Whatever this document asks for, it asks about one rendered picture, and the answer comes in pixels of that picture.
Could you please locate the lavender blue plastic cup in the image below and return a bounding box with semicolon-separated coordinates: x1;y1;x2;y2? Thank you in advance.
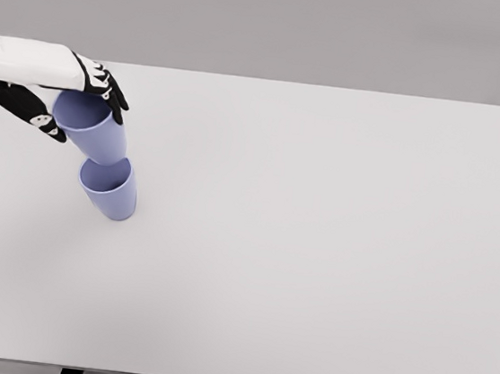
73;152;142;224
47;88;134;170

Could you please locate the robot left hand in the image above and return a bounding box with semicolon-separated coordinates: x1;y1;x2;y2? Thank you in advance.
0;35;136;152

